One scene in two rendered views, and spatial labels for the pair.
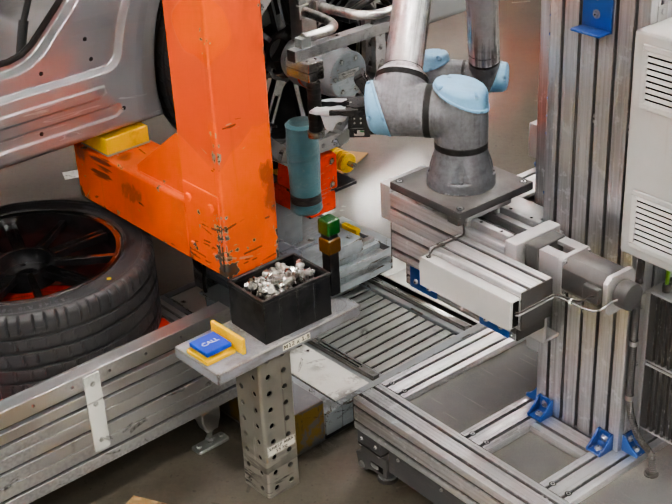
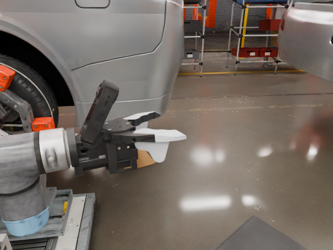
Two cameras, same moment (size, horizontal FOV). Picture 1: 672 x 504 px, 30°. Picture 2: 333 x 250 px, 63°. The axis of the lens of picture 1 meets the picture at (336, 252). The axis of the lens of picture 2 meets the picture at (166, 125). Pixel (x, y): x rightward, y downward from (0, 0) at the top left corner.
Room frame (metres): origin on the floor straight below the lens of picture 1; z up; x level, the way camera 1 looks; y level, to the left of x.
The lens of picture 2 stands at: (2.73, -1.37, 1.47)
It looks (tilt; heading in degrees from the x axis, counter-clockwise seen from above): 26 degrees down; 32
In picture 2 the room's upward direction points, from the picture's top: straight up
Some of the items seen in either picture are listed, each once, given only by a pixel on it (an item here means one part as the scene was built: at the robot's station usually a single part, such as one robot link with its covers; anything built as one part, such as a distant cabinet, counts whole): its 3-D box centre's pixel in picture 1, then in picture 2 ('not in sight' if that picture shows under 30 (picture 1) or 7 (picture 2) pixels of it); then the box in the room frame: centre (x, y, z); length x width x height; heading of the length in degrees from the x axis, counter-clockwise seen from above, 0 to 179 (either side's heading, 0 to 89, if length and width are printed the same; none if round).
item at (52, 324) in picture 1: (30, 292); not in sight; (2.85, 0.80, 0.39); 0.66 x 0.66 x 0.24
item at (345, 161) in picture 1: (321, 151); not in sight; (3.38, 0.03, 0.51); 0.29 x 0.06 x 0.06; 40
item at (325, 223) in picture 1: (328, 225); not in sight; (2.65, 0.01, 0.64); 0.04 x 0.04 x 0.04; 40
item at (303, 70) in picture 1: (304, 66); not in sight; (2.96, 0.05, 0.93); 0.09 x 0.05 x 0.05; 40
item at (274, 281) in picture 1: (280, 295); not in sight; (2.55, 0.14, 0.51); 0.20 x 0.14 x 0.13; 129
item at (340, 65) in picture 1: (322, 66); not in sight; (3.18, 0.01, 0.85); 0.21 x 0.14 x 0.14; 40
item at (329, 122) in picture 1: (328, 119); not in sight; (2.91, 0.00, 0.81); 0.09 x 0.03 x 0.06; 94
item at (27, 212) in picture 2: not in sight; (24, 197); (2.93, -0.93, 1.11); 0.11 x 0.08 x 0.11; 52
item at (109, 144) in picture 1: (114, 134); not in sight; (3.13, 0.58, 0.71); 0.14 x 0.14 x 0.05; 40
